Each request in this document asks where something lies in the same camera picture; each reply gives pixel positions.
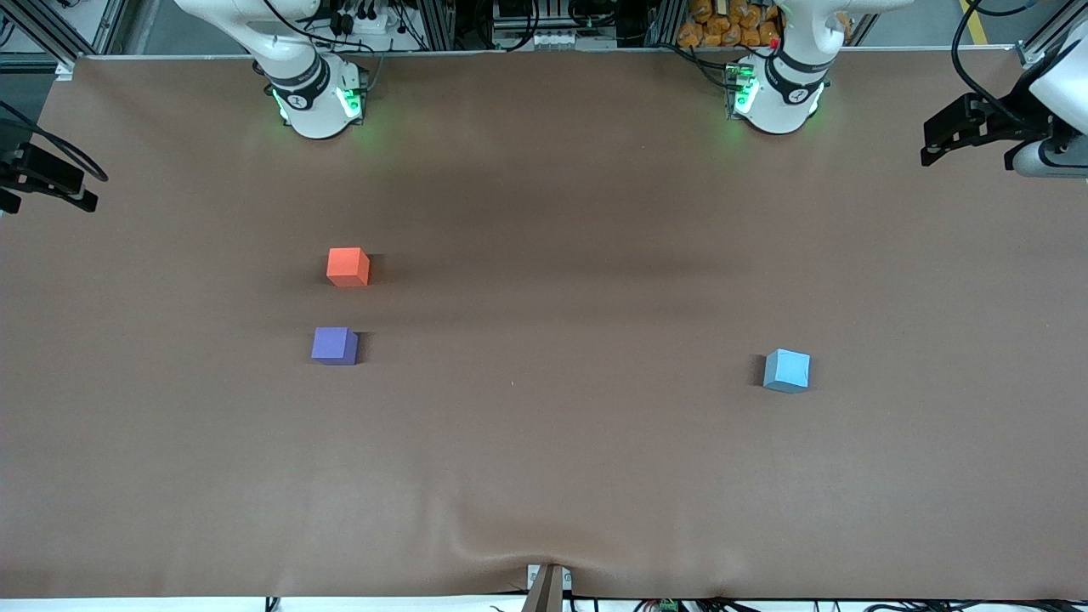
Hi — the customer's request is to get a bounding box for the light blue foam block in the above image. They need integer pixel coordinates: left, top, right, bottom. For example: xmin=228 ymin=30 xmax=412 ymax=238
xmin=762 ymin=348 xmax=812 ymax=394

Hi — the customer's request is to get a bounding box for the orange foam block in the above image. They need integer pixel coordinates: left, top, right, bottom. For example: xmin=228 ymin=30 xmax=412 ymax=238
xmin=326 ymin=246 xmax=371 ymax=288

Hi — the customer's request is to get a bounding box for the purple foam block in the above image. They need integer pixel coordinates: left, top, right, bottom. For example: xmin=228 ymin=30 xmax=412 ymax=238
xmin=310 ymin=326 xmax=360 ymax=366

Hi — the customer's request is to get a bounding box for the orange mesh bag pile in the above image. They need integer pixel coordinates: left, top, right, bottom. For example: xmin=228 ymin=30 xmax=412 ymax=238
xmin=677 ymin=0 xmax=785 ymax=49

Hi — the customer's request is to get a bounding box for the white power strip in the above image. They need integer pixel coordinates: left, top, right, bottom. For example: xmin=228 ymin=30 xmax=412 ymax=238
xmin=330 ymin=0 xmax=402 ymax=37

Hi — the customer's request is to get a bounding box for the white socket row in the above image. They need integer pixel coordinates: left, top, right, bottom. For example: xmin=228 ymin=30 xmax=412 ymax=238
xmin=497 ymin=29 xmax=603 ymax=52

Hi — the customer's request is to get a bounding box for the brown table mat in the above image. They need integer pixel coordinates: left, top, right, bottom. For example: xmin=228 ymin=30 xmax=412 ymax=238
xmin=0 ymin=49 xmax=1088 ymax=601

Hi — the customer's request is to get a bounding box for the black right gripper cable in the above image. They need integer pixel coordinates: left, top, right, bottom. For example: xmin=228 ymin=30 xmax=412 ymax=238
xmin=0 ymin=99 xmax=111 ymax=184

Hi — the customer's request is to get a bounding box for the metal table clamp bracket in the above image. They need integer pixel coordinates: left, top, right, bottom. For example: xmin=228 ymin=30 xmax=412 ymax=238
xmin=525 ymin=563 xmax=574 ymax=612

